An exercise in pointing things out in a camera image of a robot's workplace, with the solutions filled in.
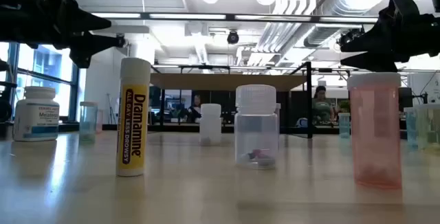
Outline white opaque plastic bottle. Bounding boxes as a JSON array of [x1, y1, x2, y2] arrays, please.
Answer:
[[199, 103, 223, 146]]

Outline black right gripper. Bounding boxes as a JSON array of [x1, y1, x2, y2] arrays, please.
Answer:
[[339, 0, 440, 74]]

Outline person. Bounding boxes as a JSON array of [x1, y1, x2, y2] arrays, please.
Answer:
[[187, 94, 204, 124], [311, 85, 333, 125]]

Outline wooden shelf black legs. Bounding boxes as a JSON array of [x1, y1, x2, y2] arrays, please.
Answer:
[[149, 60, 314, 139]]

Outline silver air duct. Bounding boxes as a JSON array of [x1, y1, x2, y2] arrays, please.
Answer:
[[302, 0, 393, 48]]

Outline white bottle blue label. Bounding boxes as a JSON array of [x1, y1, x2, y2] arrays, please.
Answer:
[[12, 86, 61, 142]]

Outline black computer monitor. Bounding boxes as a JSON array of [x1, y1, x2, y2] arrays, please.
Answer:
[[400, 87, 413, 112]]

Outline black overhead camera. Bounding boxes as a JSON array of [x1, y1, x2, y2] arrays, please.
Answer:
[[226, 30, 240, 45]]

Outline black ceiling spotlight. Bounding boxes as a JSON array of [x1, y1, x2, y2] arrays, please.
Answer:
[[338, 27, 366, 48]]

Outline black overhead rig bar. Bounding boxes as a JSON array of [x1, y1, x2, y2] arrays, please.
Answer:
[[91, 10, 379, 25]]

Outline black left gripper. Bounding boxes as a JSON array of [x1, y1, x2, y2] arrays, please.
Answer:
[[0, 0, 120, 69]]

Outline clear bottle ribbed cap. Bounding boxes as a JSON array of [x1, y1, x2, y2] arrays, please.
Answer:
[[234, 84, 279, 170]]

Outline yellow Dramamine tube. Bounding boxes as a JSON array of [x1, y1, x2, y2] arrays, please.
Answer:
[[115, 57, 152, 178]]

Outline large glass window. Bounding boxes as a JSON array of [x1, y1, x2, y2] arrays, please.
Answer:
[[0, 41, 80, 122]]

